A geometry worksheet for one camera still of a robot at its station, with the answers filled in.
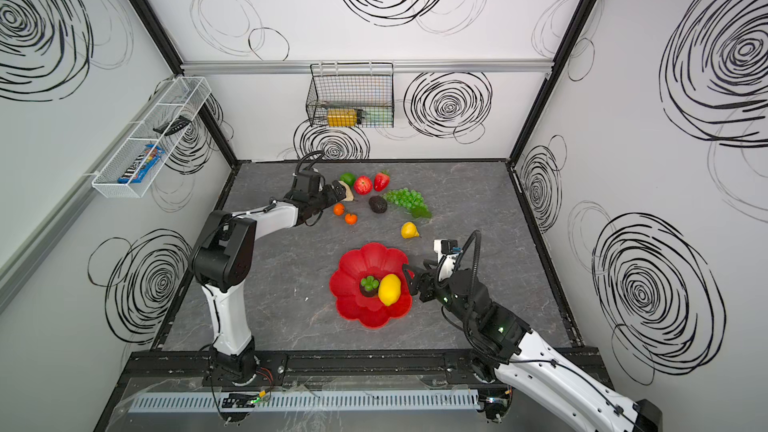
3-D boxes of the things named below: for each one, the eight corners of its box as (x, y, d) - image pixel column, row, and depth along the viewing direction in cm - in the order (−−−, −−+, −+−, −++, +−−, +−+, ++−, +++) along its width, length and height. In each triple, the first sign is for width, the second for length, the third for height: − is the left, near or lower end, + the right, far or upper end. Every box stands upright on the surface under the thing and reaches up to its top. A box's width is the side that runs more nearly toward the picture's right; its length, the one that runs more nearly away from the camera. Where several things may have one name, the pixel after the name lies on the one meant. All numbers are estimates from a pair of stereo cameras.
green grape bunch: (384, 200, 111) (384, 190, 106) (394, 189, 114) (394, 179, 109) (424, 223, 104) (426, 214, 99) (434, 211, 107) (436, 201, 103)
